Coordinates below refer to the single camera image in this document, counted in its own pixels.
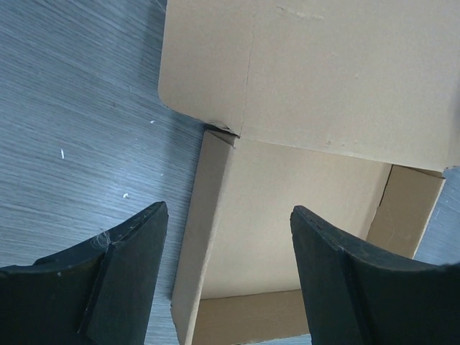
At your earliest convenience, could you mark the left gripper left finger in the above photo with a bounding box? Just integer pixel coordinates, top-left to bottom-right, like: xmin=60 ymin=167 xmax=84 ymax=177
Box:
xmin=1 ymin=202 xmax=168 ymax=344

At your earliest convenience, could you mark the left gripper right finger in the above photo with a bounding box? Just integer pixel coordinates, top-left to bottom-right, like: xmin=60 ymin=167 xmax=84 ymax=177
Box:
xmin=290 ymin=206 xmax=459 ymax=344

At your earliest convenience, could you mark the cardboard box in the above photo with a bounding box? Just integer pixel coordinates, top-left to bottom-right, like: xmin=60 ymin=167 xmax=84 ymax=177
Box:
xmin=158 ymin=1 xmax=459 ymax=344

